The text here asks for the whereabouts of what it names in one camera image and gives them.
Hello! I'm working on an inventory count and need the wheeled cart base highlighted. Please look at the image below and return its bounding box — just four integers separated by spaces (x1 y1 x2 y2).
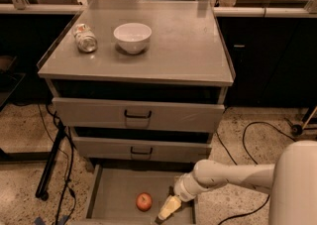
286 105 317 136

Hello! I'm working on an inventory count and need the red apple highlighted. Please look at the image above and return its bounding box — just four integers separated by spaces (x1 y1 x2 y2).
136 192 153 212

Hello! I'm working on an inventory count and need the black metal stand leg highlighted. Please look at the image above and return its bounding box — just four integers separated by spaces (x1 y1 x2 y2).
36 122 64 201

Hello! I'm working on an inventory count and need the top grey drawer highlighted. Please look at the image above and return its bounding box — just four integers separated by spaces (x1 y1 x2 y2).
53 98 224 133

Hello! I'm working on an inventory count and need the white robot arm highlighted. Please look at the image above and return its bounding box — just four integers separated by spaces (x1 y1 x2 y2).
158 141 317 225

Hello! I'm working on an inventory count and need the grey drawer cabinet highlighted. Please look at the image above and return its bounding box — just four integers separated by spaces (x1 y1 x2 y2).
37 0 236 225

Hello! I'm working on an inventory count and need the black floor cables left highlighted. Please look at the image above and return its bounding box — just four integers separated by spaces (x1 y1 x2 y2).
37 103 77 225

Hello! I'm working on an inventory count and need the white ceramic bowl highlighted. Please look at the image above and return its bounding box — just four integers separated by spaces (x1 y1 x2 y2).
113 23 152 55

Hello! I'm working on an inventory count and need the middle grey drawer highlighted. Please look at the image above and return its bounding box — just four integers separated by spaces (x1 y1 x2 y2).
72 127 211 163

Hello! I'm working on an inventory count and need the bottom grey open drawer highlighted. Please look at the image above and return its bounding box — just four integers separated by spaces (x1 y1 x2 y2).
71 161 198 225

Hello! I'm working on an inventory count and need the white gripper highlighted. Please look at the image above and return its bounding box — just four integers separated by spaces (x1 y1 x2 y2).
156 172 203 224

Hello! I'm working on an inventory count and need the black floor cable right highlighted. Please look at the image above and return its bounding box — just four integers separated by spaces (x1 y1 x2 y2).
215 121 298 225

